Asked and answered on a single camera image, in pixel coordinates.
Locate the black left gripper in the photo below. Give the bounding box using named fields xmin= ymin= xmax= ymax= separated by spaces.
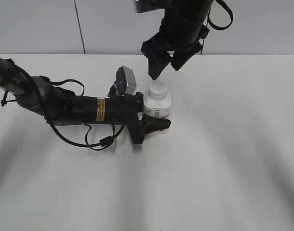
xmin=71 ymin=92 xmax=171 ymax=144

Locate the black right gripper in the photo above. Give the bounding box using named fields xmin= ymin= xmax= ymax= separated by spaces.
xmin=141 ymin=15 xmax=209 ymax=80

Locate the white yogurt drink bottle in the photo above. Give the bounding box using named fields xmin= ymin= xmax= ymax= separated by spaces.
xmin=143 ymin=95 xmax=173 ymax=136

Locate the white screw cap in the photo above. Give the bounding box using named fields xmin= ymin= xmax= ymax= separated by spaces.
xmin=148 ymin=81 xmax=168 ymax=100

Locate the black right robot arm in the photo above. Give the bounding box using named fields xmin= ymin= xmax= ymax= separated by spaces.
xmin=141 ymin=0 xmax=213 ymax=80

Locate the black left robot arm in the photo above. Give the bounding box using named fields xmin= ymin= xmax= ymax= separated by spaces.
xmin=0 ymin=58 xmax=171 ymax=151

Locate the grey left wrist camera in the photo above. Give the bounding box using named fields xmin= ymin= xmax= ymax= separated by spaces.
xmin=113 ymin=65 xmax=137 ymax=96

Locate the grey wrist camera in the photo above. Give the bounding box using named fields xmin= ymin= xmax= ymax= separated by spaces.
xmin=132 ymin=0 xmax=166 ymax=13
xmin=113 ymin=65 xmax=137 ymax=96

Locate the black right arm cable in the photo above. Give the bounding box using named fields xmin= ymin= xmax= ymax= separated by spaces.
xmin=201 ymin=0 xmax=234 ymax=55

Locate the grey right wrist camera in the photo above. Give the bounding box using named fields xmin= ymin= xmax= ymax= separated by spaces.
xmin=132 ymin=0 xmax=166 ymax=13

